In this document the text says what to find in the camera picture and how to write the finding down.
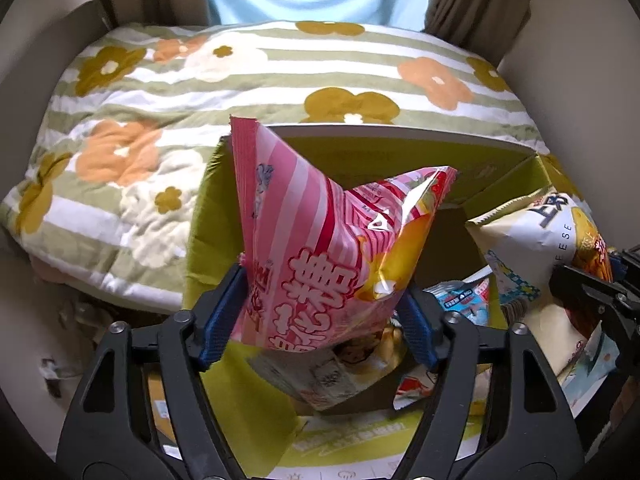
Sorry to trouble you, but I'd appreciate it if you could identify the red and white snack packet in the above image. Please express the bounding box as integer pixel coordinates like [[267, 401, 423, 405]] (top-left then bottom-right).
[[392, 360, 488, 413]]

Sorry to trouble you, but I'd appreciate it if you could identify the green cardboard box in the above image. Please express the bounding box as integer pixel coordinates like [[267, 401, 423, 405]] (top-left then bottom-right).
[[182, 122, 571, 480]]

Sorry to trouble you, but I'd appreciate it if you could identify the brown cardboard piece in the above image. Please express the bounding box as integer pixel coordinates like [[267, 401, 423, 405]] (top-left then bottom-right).
[[142, 362, 173, 448]]

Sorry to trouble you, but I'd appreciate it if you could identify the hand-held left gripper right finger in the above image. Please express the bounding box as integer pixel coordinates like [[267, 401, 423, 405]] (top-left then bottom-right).
[[390, 286, 586, 480]]

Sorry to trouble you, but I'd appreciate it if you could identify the pink cloth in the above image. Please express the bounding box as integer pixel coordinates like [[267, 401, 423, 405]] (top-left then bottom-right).
[[30, 255, 71, 286]]

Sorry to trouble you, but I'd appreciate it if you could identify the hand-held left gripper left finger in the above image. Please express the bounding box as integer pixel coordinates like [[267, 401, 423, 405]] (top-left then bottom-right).
[[55, 262, 251, 480]]

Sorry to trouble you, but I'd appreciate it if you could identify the floral striped blanket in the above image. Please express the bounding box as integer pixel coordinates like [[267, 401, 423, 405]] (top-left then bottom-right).
[[0, 20, 581, 311]]

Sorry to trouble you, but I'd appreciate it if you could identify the blue and white snack packet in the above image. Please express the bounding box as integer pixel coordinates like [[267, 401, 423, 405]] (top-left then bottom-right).
[[425, 267, 501, 328]]

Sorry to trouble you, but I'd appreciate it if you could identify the pink striped snack bag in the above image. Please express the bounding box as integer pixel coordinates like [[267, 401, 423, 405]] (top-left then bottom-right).
[[229, 114, 458, 361]]

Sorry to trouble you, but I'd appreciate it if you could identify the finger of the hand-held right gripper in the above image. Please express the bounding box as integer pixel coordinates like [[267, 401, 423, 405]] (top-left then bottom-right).
[[549, 265, 640, 376], [607, 245, 640, 281]]

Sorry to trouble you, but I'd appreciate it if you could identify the crumpled clear plastic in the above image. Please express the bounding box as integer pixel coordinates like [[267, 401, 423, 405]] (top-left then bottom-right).
[[55, 295, 116, 361]]

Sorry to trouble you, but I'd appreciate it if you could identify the white and yellow snack bag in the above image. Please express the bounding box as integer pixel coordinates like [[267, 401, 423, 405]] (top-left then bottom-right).
[[465, 187, 626, 411]]

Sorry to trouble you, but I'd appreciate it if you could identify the pale cartoon snack packet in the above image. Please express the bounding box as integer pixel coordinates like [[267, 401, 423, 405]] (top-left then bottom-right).
[[245, 330, 406, 413]]

